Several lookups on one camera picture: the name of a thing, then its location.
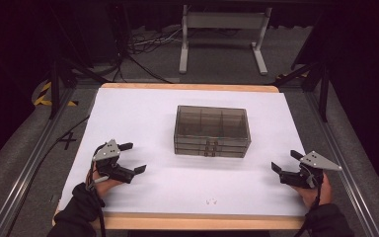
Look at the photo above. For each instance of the yellow black striped tape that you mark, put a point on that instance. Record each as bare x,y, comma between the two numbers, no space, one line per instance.
42,95
292,75

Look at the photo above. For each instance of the grey metal floor rail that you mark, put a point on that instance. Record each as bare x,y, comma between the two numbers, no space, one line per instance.
345,184
29,168

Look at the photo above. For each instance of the wooden table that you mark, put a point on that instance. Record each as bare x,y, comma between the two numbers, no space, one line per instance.
190,86

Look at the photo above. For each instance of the dark cabinet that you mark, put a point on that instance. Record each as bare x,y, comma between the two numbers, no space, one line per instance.
103,29

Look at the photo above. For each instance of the white paper sheet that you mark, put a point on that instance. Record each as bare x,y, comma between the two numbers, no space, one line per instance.
138,118

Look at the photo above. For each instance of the black metal stand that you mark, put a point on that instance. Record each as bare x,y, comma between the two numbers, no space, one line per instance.
55,89
324,95

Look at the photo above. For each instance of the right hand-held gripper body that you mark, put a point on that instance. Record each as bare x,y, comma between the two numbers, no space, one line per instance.
319,162

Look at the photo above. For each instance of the white metal stand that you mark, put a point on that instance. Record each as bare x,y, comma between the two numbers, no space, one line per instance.
223,20

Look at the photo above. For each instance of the transparent grey drawer cabinet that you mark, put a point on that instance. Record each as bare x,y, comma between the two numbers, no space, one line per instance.
210,121

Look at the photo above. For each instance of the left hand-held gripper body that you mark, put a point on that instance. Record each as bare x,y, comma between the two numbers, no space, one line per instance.
107,152

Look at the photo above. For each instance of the person's left hand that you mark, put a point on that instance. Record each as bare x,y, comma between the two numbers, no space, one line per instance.
103,187

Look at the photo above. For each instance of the transparent grey drawer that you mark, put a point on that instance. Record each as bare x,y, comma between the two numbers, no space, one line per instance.
190,147
190,153
190,141

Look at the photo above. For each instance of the person's right hand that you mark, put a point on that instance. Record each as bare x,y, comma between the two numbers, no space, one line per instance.
312,197

